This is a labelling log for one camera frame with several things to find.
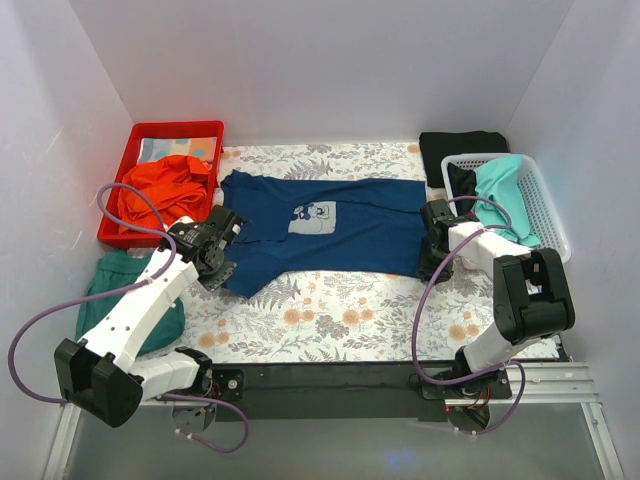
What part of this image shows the dark blue t shirt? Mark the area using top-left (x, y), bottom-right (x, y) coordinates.
top-left (221, 171), bottom-right (427, 297)

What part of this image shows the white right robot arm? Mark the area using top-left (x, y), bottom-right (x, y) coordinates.
top-left (410, 199), bottom-right (575, 398)

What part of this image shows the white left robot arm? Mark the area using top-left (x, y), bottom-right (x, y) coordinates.
top-left (54, 206), bottom-right (244, 427)

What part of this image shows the black t shirt in basket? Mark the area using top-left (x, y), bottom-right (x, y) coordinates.
top-left (447, 164), bottom-right (477, 216)

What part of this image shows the orange t shirt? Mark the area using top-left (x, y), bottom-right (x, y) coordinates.
top-left (117, 155), bottom-right (211, 229)

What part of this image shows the teal t shirt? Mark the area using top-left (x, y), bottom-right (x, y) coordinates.
top-left (474, 155), bottom-right (540, 248)

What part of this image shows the black folded t shirt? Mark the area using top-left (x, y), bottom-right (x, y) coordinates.
top-left (419, 131), bottom-right (509, 188)

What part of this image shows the green t shirt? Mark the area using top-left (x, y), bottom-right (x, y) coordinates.
top-left (74, 251), bottom-right (186, 357)

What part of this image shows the red plastic bin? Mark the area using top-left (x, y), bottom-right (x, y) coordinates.
top-left (97, 119), bottom-right (226, 249)

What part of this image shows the patterned folded cloth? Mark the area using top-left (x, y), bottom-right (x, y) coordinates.
top-left (137, 137), bottom-right (217, 164)

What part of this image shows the white plastic basket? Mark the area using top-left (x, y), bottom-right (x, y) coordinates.
top-left (441, 153), bottom-right (571, 263)

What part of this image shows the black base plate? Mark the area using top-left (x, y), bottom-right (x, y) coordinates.
top-left (154, 360), bottom-right (513, 424)

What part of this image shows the aluminium frame rail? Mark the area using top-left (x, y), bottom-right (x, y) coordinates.
top-left (62, 363), bottom-right (600, 407)

